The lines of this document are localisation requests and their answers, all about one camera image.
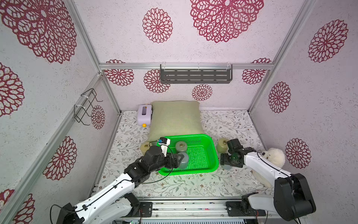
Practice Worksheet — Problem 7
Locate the blue-grey canister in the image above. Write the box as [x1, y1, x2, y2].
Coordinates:
[178, 152, 189, 169]

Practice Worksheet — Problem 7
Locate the grey-green canister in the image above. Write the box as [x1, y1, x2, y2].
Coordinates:
[175, 141, 188, 153]

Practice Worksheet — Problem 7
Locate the yellow canister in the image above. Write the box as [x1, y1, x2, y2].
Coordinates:
[216, 138, 229, 154]

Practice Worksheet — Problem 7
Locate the yellow-green canister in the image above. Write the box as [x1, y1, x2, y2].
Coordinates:
[140, 141, 152, 155]

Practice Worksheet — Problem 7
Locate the green plastic basket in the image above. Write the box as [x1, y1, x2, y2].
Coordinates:
[159, 134, 219, 176]

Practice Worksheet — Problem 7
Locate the blue canister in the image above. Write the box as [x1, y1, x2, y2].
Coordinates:
[222, 165, 232, 170]

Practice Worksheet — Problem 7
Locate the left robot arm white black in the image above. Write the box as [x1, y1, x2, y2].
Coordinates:
[57, 145, 184, 224]

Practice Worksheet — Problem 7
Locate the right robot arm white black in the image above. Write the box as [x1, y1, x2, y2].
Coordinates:
[220, 139, 317, 221]

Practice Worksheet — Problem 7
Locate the white plush dog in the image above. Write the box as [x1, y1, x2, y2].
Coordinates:
[251, 148, 285, 188]

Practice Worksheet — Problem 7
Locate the green linen cushion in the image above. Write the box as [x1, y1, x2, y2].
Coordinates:
[147, 100, 204, 141]

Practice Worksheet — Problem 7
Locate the lilac toaster toy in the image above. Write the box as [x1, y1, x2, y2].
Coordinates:
[137, 104, 152, 127]

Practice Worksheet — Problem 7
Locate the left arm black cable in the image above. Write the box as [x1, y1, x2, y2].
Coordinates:
[49, 139, 177, 224]

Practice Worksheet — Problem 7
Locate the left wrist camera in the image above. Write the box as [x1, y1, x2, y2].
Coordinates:
[158, 137, 171, 147]

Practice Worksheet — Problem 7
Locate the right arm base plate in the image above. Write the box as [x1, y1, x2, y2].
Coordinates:
[226, 201, 266, 217]

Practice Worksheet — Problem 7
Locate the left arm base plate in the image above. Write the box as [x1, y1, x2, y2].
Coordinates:
[132, 202, 153, 217]

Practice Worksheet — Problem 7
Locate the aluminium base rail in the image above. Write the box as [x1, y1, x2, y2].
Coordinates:
[72, 184, 308, 220]

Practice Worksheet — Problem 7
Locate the grey wall shelf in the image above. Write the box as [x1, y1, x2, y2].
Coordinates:
[159, 64, 233, 84]

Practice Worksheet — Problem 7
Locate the black wire wall rack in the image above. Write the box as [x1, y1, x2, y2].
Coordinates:
[73, 88, 102, 126]

